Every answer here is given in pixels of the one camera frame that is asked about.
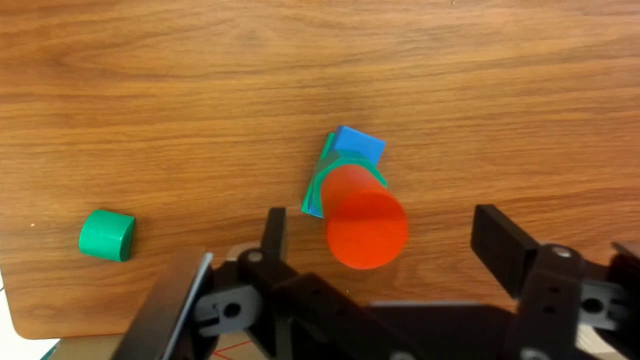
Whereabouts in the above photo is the blue block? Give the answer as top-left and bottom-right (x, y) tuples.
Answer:
(329, 124), (387, 166)

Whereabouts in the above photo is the small green cylinder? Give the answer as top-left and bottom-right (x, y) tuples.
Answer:
(75, 208), (137, 264)

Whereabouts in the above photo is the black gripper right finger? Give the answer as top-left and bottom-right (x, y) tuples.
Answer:
(470, 202), (640, 360)

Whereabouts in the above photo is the flat green block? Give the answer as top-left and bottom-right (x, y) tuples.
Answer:
(298, 130), (338, 220)

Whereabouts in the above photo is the orange cylinder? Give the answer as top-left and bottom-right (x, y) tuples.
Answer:
(319, 163), (409, 271)

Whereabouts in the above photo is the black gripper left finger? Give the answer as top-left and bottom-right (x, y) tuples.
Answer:
(111, 205), (408, 360)

